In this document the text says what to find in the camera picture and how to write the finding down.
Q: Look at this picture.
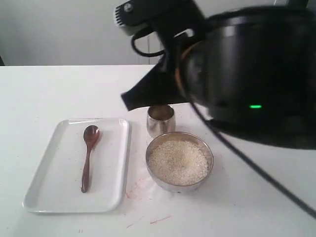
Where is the small steel cup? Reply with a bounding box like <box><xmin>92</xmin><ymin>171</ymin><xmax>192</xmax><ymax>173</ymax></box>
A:
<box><xmin>147</xmin><ymin>105</ymin><xmax>176</xmax><ymax>138</ymax></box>

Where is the white rectangular plastic tray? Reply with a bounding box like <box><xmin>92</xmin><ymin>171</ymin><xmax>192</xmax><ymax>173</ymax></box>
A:
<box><xmin>23</xmin><ymin>118</ymin><xmax>131</xmax><ymax>214</ymax></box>

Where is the steel bowl of rice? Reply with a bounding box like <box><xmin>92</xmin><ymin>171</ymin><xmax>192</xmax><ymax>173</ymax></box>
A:
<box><xmin>145</xmin><ymin>132</ymin><xmax>214</xmax><ymax>193</ymax></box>

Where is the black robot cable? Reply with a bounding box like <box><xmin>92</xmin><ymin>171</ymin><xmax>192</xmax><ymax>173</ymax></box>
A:
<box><xmin>130</xmin><ymin>29</ymin><xmax>316</xmax><ymax>218</ymax></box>

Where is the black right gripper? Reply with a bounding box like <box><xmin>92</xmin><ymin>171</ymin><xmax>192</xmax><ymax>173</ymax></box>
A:
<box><xmin>120</xmin><ymin>14</ymin><xmax>210</xmax><ymax>112</ymax></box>

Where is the brown wooden spoon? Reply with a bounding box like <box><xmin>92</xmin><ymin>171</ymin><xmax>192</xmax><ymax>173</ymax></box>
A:
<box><xmin>80</xmin><ymin>125</ymin><xmax>100</xmax><ymax>193</ymax></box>

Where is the white rice heap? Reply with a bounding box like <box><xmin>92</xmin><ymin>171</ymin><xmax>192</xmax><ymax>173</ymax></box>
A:
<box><xmin>149</xmin><ymin>140</ymin><xmax>208</xmax><ymax>186</ymax></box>

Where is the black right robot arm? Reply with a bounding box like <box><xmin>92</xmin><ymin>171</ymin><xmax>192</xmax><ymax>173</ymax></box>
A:
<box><xmin>114</xmin><ymin>0</ymin><xmax>316</xmax><ymax>149</ymax></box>

